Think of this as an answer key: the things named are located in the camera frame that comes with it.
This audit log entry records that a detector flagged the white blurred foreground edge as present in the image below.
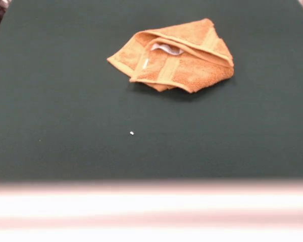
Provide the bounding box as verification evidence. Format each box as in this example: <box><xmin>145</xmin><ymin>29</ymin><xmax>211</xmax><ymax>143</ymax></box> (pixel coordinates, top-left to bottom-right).
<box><xmin>0</xmin><ymin>179</ymin><xmax>303</xmax><ymax>242</ymax></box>

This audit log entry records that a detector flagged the dark green table cloth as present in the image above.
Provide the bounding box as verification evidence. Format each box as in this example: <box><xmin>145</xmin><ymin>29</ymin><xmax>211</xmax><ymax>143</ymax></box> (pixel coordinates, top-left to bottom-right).
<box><xmin>0</xmin><ymin>0</ymin><xmax>303</xmax><ymax>183</ymax></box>

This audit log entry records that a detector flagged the orange terry towel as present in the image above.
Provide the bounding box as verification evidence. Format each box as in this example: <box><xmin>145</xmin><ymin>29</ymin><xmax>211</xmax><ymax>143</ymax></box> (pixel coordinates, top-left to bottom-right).
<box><xmin>106</xmin><ymin>18</ymin><xmax>235</xmax><ymax>94</ymax></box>

